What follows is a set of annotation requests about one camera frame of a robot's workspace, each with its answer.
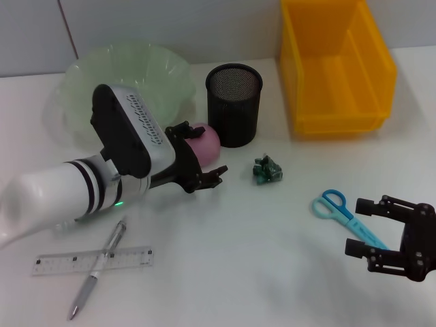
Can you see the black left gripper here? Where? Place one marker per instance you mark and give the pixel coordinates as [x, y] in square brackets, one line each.
[187, 167]

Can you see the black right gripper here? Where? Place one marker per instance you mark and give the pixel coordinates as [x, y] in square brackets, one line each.
[420, 242]

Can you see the pink peach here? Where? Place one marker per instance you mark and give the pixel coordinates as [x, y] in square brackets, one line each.
[208, 146]

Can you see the black mesh pen holder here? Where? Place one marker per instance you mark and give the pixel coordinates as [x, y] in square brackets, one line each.
[233, 116]

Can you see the blue scissors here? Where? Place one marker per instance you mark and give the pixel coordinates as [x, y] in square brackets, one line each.
[335, 209]

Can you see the green glass fruit plate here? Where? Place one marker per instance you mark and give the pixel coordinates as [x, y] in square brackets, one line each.
[153, 75]

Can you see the transparent plastic ruler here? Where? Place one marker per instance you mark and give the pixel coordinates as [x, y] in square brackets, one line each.
[61, 263]

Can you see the silver ballpoint pen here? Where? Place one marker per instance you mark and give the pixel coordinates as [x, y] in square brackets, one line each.
[86, 289]

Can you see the yellow plastic bin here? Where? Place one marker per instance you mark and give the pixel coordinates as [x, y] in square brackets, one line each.
[323, 85]

